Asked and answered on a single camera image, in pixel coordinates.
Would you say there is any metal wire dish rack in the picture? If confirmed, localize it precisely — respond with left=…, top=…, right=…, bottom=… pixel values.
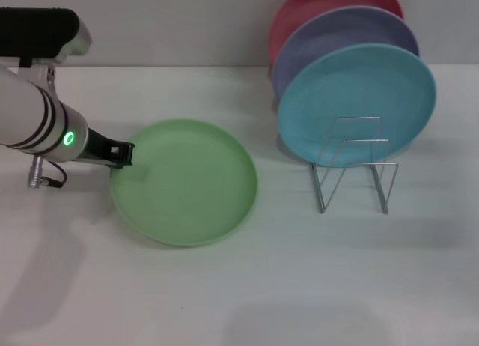
left=310, top=115, right=399, bottom=215

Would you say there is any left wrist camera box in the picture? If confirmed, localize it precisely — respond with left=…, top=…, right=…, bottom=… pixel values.
left=0, top=7, right=91, bottom=67

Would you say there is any red plate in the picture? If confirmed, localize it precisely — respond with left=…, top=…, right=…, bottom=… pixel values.
left=268, top=0, right=404, bottom=68

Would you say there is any green plate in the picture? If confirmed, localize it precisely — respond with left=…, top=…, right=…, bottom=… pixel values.
left=109, top=118, right=259, bottom=248

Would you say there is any blue plate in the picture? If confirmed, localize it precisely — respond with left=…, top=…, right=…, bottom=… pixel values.
left=276, top=43, right=438, bottom=166

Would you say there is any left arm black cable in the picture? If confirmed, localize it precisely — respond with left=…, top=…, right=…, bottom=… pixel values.
left=25, top=154, right=68, bottom=190

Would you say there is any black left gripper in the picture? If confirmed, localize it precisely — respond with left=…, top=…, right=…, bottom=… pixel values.
left=76, top=127, right=135, bottom=171

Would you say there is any purple plate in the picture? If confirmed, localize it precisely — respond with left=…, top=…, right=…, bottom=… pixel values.
left=272, top=5, right=420, bottom=100

